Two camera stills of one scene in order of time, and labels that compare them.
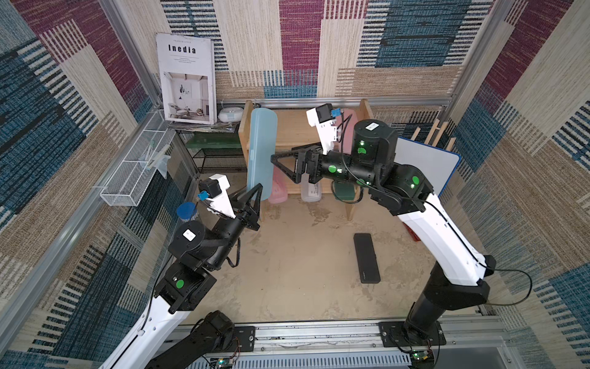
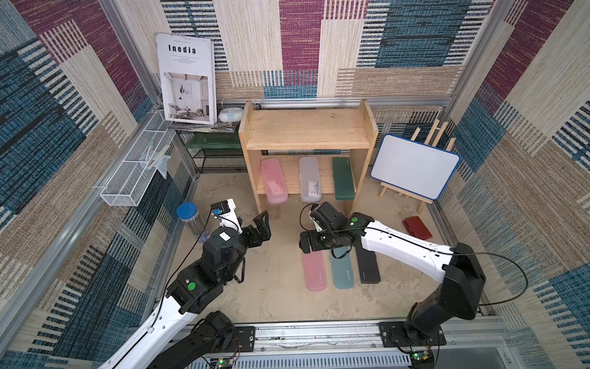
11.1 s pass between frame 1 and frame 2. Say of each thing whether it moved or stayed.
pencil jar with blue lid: stayed
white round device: stayed
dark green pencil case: stayed
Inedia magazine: stayed
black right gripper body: moved
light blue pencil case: moved
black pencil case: stayed
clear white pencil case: stayed
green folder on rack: stayed
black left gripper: moved
